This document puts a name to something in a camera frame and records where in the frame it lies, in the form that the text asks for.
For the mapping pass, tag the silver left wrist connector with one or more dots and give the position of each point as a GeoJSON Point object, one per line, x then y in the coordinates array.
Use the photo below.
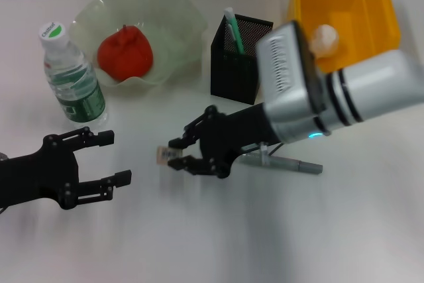
{"type": "Point", "coordinates": [2, 156]}

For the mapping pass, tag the beige eraser with barcode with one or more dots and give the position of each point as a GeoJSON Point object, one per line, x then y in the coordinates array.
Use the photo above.
{"type": "Point", "coordinates": [164, 155]}

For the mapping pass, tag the black mesh pen holder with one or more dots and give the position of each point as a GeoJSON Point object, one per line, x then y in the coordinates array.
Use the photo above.
{"type": "Point", "coordinates": [232, 77]}

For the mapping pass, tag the white paper ball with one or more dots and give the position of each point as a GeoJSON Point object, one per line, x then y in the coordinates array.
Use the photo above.
{"type": "Point", "coordinates": [326, 39]}

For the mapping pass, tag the clear green-label water bottle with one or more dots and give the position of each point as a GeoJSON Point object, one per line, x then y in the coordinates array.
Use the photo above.
{"type": "Point", "coordinates": [76, 90]}

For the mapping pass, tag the green pen with white clip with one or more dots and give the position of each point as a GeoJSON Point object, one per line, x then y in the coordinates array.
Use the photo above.
{"type": "Point", "coordinates": [233, 28]}

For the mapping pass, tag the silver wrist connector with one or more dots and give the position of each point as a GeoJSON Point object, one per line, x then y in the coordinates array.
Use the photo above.
{"type": "Point", "coordinates": [2, 156]}
{"type": "Point", "coordinates": [264, 155]}

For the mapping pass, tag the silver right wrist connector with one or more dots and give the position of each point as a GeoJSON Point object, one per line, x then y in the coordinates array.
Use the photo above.
{"type": "Point", "coordinates": [264, 155]}

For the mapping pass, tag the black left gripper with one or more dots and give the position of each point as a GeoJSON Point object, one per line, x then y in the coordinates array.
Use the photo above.
{"type": "Point", "coordinates": [36, 177]}

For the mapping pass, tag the grey glitter pen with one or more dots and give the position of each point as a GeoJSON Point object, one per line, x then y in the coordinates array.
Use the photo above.
{"type": "Point", "coordinates": [298, 165]}

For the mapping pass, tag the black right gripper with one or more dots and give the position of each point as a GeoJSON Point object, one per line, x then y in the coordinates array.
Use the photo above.
{"type": "Point", "coordinates": [238, 130]}

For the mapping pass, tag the green glass fruit plate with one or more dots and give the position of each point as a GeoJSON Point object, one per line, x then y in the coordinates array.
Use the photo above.
{"type": "Point", "coordinates": [172, 24]}

